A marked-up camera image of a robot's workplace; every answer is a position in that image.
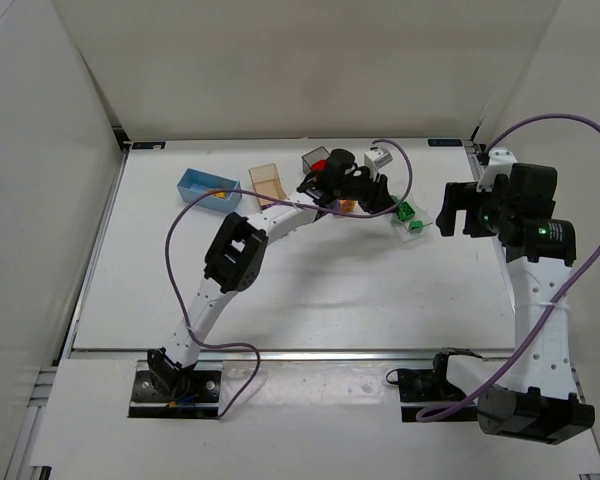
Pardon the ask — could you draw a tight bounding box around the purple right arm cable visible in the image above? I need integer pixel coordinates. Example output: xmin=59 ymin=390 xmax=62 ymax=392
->
xmin=415 ymin=114 xmax=600 ymax=424

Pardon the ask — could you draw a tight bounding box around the right aluminium frame rail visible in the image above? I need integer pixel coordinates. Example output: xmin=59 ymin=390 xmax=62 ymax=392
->
xmin=464 ymin=143 xmax=489 ymax=193

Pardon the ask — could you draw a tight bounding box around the aluminium table edge rail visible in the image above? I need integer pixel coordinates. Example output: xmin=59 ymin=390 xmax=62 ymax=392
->
xmin=64 ymin=347 xmax=546 ymax=362

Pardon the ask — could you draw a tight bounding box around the clear transparent container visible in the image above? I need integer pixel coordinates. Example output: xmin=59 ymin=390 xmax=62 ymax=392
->
xmin=390 ymin=201 xmax=433 ymax=243

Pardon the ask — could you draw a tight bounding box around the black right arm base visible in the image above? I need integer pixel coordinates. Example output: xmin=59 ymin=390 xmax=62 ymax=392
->
xmin=385 ymin=348 xmax=484 ymax=423

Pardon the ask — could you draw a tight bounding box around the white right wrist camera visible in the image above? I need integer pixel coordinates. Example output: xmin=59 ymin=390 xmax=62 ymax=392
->
xmin=476 ymin=147 xmax=517 ymax=192

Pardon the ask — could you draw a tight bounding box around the green printed lego brick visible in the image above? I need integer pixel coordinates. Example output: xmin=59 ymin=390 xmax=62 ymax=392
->
xmin=395 ymin=202 xmax=415 ymax=222

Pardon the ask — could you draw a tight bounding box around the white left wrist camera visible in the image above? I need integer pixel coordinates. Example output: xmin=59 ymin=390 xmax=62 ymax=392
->
xmin=363 ymin=146 xmax=393 ymax=177

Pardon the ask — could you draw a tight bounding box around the grey transparent container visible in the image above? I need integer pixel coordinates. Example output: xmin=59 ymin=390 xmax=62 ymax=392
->
xmin=301 ymin=146 xmax=330 ymax=175

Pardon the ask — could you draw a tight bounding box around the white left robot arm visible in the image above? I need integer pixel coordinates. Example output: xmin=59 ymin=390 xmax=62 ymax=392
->
xmin=147 ymin=145 xmax=396 ymax=400

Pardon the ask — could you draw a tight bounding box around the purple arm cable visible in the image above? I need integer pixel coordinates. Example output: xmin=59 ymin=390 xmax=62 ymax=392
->
xmin=164 ymin=138 xmax=414 ymax=419
xmin=415 ymin=114 xmax=600 ymax=424

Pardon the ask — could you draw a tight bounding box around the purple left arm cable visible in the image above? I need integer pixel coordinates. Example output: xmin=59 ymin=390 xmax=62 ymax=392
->
xmin=164 ymin=138 xmax=414 ymax=419

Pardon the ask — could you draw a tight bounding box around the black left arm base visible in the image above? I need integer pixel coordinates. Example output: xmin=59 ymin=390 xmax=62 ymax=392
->
xmin=128 ymin=366 xmax=222 ymax=420

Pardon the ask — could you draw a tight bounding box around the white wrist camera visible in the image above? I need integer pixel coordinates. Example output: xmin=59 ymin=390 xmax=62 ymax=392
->
xmin=476 ymin=147 xmax=517 ymax=192
xmin=363 ymin=146 xmax=393 ymax=177

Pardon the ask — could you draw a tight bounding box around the blue rectangular container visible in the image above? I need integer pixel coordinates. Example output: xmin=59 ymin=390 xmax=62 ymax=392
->
xmin=177 ymin=168 xmax=242 ymax=214

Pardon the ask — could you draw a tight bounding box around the red round lego piece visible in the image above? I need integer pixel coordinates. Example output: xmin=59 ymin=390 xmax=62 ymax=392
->
xmin=311 ymin=159 xmax=326 ymax=172

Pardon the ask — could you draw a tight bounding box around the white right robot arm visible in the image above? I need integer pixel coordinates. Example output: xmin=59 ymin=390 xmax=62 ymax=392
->
xmin=436 ymin=162 xmax=595 ymax=445

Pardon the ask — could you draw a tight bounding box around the purple orange lego piece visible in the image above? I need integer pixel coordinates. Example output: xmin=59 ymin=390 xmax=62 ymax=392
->
xmin=333 ymin=200 xmax=357 ymax=214

